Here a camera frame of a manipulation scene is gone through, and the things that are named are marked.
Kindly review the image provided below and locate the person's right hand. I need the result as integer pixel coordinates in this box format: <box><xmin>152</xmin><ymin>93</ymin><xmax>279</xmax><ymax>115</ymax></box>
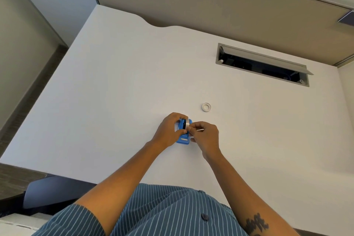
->
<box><xmin>189</xmin><ymin>121</ymin><xmax>222</xmax><ymax>162</ymax></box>

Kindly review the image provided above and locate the person's left hand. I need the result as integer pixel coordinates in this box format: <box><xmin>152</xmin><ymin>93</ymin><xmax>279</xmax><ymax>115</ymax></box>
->
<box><xmin>151</xmin><ymin>112</ymin><xmax>189</xmax><ymax>150</ymax></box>

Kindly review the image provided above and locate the blue tape dispenser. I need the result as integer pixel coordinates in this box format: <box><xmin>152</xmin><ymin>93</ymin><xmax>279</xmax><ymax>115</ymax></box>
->
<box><xmin>176</xmin><ymin>118</ymin><xmax>193</xmax><ymax>145</ymax></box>

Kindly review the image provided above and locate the person's right forearm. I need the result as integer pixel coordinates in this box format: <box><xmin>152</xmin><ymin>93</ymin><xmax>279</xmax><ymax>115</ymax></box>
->
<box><xmin>203</xmin><ymin>149</ymin><xmax>300</xmax><ymax>236</ymax></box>

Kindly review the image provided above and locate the person's left forearm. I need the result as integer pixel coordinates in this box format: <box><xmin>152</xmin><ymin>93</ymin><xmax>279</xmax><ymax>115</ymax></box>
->
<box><xmin>74</xmin><ymin>140</ymin><xmax>164</xmax><ymax>236</ymax></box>

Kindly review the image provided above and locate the blue striped shirt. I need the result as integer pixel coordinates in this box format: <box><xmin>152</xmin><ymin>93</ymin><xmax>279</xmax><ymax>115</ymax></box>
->
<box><xmin>31</xmin><ymin>183</ymin><xmax>249</xmax><ymax>236</ymax></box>

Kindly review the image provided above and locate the beige desk partition panel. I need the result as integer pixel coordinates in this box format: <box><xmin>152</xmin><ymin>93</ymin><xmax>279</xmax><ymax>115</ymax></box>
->
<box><xmin>84</xmin><ymin>0</ymin><xmax>354</xmax><ymax>67</ymax></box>

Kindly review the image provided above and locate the dark blue chair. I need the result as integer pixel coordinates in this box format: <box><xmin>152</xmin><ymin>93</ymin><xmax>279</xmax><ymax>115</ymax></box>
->
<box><xmin>23</xmin><ymin>173</ymin><xmax>98</xmax><ymax>217</ymax></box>

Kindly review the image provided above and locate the white cabinet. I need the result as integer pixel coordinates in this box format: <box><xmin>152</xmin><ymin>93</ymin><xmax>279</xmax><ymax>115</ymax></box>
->
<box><xmin>0</xmin><ymin>212</ymin><xmax>53</xmax><ymax>236</ymax></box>

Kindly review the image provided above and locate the dark ceiling fixture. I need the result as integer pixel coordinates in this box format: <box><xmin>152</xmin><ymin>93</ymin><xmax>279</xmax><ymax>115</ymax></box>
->
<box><xmin>337</xmin><ymin>9</ymin><xmax>354</xmax><ymax>27</ymax></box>

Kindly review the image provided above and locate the grey desk cable tray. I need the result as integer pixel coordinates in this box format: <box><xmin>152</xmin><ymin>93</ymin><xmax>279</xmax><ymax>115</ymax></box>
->
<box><xmin>215</xmin><ymin>43</ymin><xmax>315</xmax><ymax>87</ymax></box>

